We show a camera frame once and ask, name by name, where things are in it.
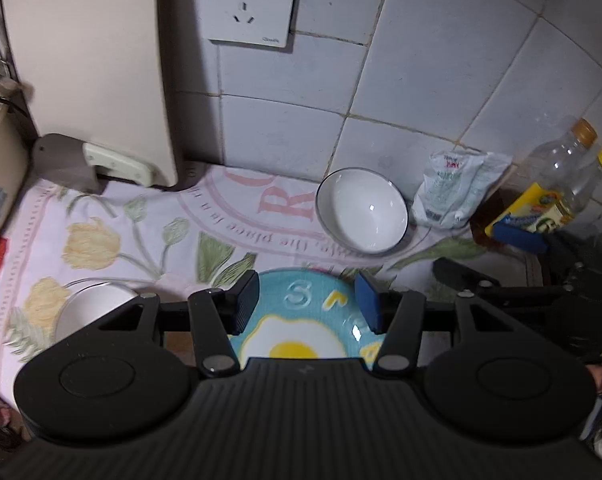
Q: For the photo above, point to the white bowl with dark rim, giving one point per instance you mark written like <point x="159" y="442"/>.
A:
<point x="91" y="305"/>
<point x="361" y="210"/>

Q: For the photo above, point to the oil bottle with yellow label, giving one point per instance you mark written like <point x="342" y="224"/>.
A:
<point x="526" y="215"/>

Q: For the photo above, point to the blue plate with fried egg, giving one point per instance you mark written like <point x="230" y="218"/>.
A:
<point x="306" y="320"/>

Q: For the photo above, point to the clear bottle with yellow cap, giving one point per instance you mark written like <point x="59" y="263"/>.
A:
<point x="588" y="180"/>

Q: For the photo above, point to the white plastic pouch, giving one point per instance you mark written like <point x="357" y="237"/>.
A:
<point x="446" y="190"/>

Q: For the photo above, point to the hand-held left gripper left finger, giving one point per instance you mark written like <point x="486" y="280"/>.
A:
<point x="246" y="302"/>

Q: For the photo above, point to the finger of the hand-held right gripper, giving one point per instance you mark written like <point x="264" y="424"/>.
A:
<point x="456" y="272"/>

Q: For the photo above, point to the beige cutting board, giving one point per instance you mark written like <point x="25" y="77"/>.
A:
<point x="91" y="70"/>

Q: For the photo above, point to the white wall socket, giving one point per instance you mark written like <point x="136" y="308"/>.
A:
<point x="253" y="0"/>

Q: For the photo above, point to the cream rice cooker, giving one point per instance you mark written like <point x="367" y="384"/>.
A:
<point x="1" y="160"/>

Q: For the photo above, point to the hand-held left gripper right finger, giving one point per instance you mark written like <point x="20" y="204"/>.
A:
<point x="371" y="305"/>

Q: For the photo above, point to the floral tablecloth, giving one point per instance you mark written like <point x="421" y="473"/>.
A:
<point x="131" y="220"/>

